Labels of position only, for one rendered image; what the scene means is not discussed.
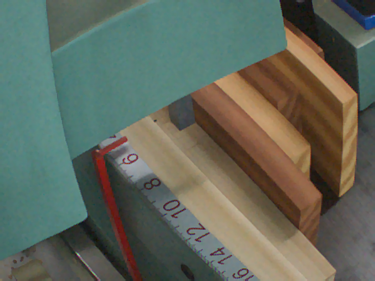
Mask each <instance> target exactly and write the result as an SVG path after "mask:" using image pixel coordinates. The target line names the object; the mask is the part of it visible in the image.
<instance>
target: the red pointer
mask: <svg viewBox="0 0 375 281"><path fill-rule="evenodd" d="M126 142H127V138H126V137H125V136H123V137H121V138H120V139H119V140H116V141H115V142H113V143H111V144H109V145H108V146H106V147H105V148H103V149H101V150H100V151H98V150H94V151H92V152H91V155H92V159H93V162H94V167H95V173H96V176H97V179H98V182H99V184H100V189H101V193H102V196H103V199H104V202H105V207H106V210H107V211H108V214H109V217H110V221H111V225H112V227H113V228H114V231H115V234H116V239H117V242H118V243H119V244H120V247H121V251H122V254H123V257H124V258H125V260H126V265H127V267H128V269H129V272H130V273H131V276H132V278H133V281H143V279H142V276H141V275H140V272H139V269H138V267H137V264H136V260H135V258H134V257H133V254H132V251H131V246H130V243H129V242H128V240H127V237H126V232H125V229H124V227H123V225H122V222H121V217H120V213H119V210H118V209H117V207H116V201H115V198H114V194H113V191H112V187H111V185H110V182H109V178H108V175H107V171H106V167H105V161H104V158H103V155H105V154H107V153H108V152H109V151H112V150H114V149H115V148H116V147H118V146H121V145H122V144H124V143H126Z"/></svg>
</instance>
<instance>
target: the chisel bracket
mask: <svg viewBox="0 0 375 281"><path fill-rule="evenodd" d="M46 1H47V10H48V20H49V35H50V41H51V42H50V43H51V50H52V51H51V53H52V59H53V63H54V64H53V66H54V77H55V83H56V87H57V88H56V89H57V92H58V93H57V95H58V100H59V107H60V113H61V118H62V120H63V126H64V133H65V135H66V141H67V145H68V147H69V155H70V157H71V160H73V159H74V158H75V157H77V156H79V155H81V154H82V153H84V152H85V151H87V150H89V149H91V148H92V147H94V146H96V145H98V144H100V143H101V142H102V141H104V140H106V139H107V138H109V137H111V136H113V135H114V134H116V133H118V132H120V131H121V130H124V129H125V128H126V127H128V126H130V125H133V124H135V123H136V122H138V121H139V120H142V119H143V118H144V117H146V116H148V115H150V114H152V113H154V112H156V111H157V110H159V109H161V108H163V107H165V106H167V105H169V104H172V103H174V102H176V101H177V100H180V99H181V98H183V97H185V96H187V95H190V94H191V93H193V92H194V91H196V90H198V89H201V88H202V87H204V86H206V85H208V84H212V83H213V82H215V81H217V80H219V79H222V78H223V77H227V76H229V75H230V74H232V73H233V72H237V71H239V70H240V69H244V68H246V67H247V66H250V65H251V64H255V63H257V62H258V61H261V60H262V59H265V58H267V57H269V56H271V55H274V54H277V53H278V52H281V51H284V50H285V49H286V47H287V40H286V34H285V27H284V21H283V16H282V11H281V9H280V0H46Z"/></svg>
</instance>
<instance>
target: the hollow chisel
mask: <svg viewBox="0 0 375 281"><path fill-rule="evenodd" d="M167 107H168V112H169V117H170V121H171V122H172V123H173V124H174V125H175V126H176V127H177V128H178V130H179V131H182V130H185V128H186V127H188V126H190V125H192V124H194V123H195V120H194V114H193V103H192V96H191V94H190V95H187V96H185V97H183V98H181V99H180V100H177V101H176V102H174V103H172V104H169V105H168V106H167Z"/></svg>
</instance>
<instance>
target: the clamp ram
mask: <svg viewBox="0 0 375 281"><path fill-rule="evenodd" d="M280 9H281V11H282V16H283V17H284V18H285V19H286V20H288V21H289V22H290V23H292V24H293V25H294V26H296V27H297V28H298V29H299V30H300V31H301V32H302V33H304V34H305V36H307V37H308V38H309V39H311V40H312V41H313V42H314V43H315V44H316V45H317V46H318V47H319V48H320V45H319V39H318V34H317V29H316V20H315V14H314V10H313V6H312V0H280Z"/></svg>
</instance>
